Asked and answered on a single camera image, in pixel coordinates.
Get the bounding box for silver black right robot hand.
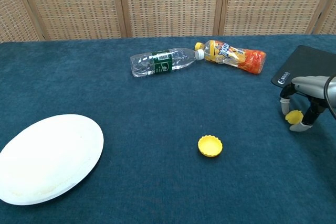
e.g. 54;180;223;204
279;76;336;132

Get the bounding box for small yellow ball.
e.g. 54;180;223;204
285;110;304;125

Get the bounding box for black square mouse pad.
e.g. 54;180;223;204
270;45;336;99

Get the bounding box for orange juice plastic bottle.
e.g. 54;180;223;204
194;39;267;74

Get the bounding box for yellow scalloped cap dish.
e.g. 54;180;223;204
197;135;224;158

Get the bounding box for clear green-label water bottle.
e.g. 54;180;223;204
130;47;205;78

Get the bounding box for woven rattan folding screen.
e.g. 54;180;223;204
0;0;336;43

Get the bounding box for blue felt table cloth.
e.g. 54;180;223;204
0;34;336;224

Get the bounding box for white round paper plate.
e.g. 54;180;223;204
0;114;105;206

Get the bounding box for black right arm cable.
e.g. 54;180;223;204
324;76;336;119

